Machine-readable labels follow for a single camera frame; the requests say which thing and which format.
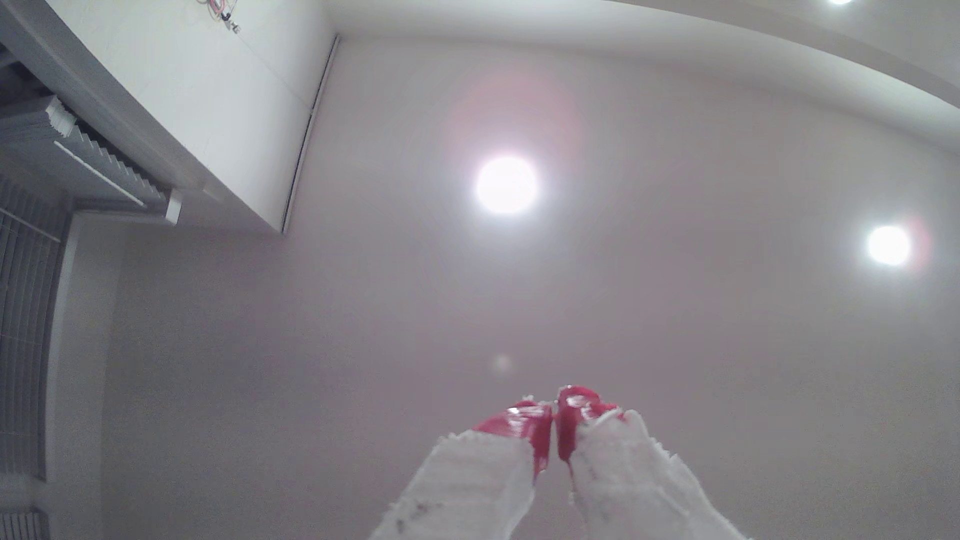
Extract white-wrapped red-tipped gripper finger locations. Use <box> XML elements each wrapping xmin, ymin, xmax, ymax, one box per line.
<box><xmin>369</xmin><ymin>399</ymin><xmax>554</xmax><ymax>540</ymax></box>
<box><xmin>556</xmin><ymin>386</ymin><xmax>751</xmax><ymax>540</ymax></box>

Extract round ceiling lamp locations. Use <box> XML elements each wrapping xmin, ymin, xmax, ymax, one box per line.
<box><xmin>474</xmin><ymin>154</ymin><xmax>540</xmax><ymax>217</ymax></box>
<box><xmin>866</xmin><ymin>225</ymin><xmax>913</xmax><ymax>268</ymax></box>

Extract white window blind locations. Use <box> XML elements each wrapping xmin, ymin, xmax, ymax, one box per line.
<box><xmin>0</xmin><ymin>93</ymin><xmax>183</xmax><ymax>481</ymax></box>

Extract coloured wire bundle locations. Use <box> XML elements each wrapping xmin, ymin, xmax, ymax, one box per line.
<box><xmin>198</xmin><ymin>0</ymin><xmax>242</xmax><ymax>35</ymax></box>

